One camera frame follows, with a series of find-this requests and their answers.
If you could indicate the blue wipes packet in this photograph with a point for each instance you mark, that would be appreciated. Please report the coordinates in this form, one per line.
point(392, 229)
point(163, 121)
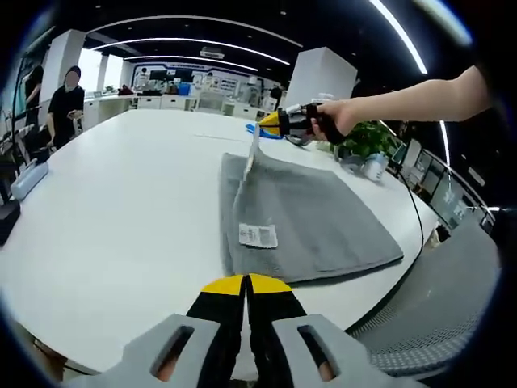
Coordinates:
point(249, 127)

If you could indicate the white table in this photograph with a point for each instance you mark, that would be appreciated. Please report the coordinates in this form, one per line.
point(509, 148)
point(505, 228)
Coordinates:
point(121, 210)

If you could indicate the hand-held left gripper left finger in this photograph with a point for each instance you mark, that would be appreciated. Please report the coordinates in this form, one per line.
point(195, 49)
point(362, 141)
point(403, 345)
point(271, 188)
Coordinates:
point(169, 343)

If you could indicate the green potted plant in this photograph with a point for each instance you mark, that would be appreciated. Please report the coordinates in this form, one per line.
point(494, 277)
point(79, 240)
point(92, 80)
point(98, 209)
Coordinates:
point(371, 137)

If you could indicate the ceiling air conditioner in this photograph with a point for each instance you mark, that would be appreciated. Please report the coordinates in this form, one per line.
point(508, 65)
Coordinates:
point(212, 53)

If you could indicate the black flat device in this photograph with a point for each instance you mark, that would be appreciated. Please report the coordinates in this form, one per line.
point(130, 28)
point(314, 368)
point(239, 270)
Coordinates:
point(8, 220)

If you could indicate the pale blue box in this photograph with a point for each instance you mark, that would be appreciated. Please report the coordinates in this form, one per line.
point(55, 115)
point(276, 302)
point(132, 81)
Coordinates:
point(30, 180)

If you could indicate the grey mesh office chair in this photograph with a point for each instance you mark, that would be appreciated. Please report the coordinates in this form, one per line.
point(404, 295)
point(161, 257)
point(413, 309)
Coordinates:
point(436, 299)

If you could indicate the person's right hand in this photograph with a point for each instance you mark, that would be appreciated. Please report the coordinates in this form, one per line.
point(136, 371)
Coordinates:
point(337, 117)

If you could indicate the black metal stand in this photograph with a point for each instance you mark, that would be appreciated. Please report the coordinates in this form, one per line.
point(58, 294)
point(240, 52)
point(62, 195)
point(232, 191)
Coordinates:
point(15, 121)

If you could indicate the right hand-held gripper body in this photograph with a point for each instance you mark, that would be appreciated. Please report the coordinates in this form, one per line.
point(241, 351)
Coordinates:
point(313, 112)

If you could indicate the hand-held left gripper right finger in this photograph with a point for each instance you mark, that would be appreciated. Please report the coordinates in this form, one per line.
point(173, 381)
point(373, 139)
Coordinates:
point(315, 347)

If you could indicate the grey towel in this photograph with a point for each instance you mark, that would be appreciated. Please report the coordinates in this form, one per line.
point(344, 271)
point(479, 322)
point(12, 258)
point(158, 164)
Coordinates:
point(303, 210)

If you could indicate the dark grey padded object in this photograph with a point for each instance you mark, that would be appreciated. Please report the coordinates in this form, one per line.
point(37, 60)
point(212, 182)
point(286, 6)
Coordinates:
point(353, 163)
point(299, 141)

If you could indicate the blue storage bin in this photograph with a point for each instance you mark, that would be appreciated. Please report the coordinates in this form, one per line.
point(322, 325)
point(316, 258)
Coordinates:
point(183, 89)

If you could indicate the white cabinet row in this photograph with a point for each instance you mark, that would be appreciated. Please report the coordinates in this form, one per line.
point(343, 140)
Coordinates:
point(161, 102)

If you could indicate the long ceiling light strip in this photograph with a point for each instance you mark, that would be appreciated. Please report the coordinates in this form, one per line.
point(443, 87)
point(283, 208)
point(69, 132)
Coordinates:
point(404, 34)

